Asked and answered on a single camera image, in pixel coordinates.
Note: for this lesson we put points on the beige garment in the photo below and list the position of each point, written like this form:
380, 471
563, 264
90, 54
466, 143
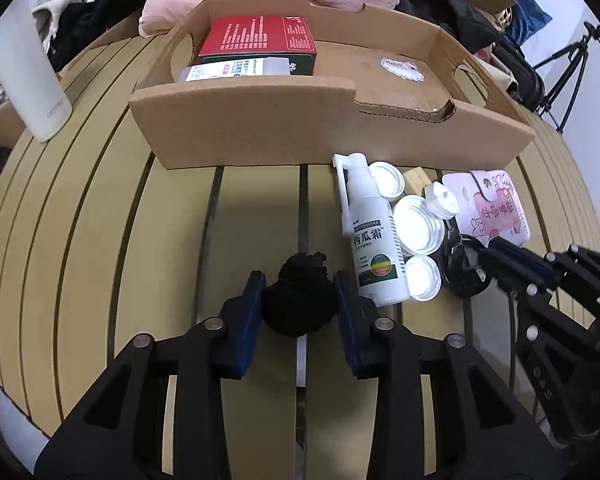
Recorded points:
55, 7

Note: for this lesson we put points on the white scalloped sticker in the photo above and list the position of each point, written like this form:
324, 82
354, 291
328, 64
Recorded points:
402, 69

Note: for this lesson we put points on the cardboard tray box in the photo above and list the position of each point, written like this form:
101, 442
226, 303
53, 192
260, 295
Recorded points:
260, 120

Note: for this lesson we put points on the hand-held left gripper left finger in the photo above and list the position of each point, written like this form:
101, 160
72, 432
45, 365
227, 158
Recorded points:
247, 320

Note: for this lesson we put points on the black clothes pile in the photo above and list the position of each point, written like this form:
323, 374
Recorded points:
90, 15

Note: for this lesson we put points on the black jacket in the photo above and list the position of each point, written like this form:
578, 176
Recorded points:
445, 5

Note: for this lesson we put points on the beige cloth bag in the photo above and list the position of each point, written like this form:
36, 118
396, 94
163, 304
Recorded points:
495, 77

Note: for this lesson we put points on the white medicine packet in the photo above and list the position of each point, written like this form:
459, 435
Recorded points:
230, 69

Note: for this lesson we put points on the red carton box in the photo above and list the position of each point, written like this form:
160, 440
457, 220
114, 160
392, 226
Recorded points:
255, 35

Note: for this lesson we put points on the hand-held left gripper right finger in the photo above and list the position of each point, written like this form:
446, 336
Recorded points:
347, 320

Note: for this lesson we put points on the pink and white card pack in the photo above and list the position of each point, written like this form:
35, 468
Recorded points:
495, 210

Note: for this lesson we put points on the blue cloth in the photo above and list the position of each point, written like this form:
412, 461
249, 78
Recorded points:
527, 12

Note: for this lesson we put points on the white spray bottle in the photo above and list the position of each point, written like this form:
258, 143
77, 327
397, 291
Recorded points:
375, 250

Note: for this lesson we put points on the black bag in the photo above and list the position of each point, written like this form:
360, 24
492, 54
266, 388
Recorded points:
522, 77

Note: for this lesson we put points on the wicker basket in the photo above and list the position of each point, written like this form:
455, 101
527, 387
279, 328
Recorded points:
504, 19

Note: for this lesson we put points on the large white round jar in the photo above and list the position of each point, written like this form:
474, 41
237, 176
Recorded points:
417, 222

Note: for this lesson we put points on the black hair scrunchie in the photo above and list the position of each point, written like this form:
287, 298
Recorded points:
295, 300

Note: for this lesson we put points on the white round lid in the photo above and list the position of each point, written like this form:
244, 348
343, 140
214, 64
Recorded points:
422, 277
386, 180

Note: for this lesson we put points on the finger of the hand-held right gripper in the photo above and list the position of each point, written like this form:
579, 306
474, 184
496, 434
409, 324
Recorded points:
525, 265
595, 275

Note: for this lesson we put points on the black tripod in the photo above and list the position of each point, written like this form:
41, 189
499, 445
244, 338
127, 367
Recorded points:
572, 67

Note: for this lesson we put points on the white thermos bottle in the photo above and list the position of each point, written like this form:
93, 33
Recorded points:
25, 70

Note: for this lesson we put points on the white ribbed cap bottle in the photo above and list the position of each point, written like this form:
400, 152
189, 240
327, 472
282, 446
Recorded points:
441, 200

